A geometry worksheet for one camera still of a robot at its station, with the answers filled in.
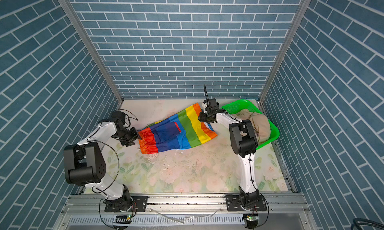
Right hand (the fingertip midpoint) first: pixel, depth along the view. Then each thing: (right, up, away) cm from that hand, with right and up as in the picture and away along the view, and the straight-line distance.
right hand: (200, 116), depth 104 cm
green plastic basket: (+36, +8, +5) cm, 38 cm away
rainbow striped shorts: (-11, -9, -6) cm, 15 cm away
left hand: (-37, -13, -14) cm, 42 cm away
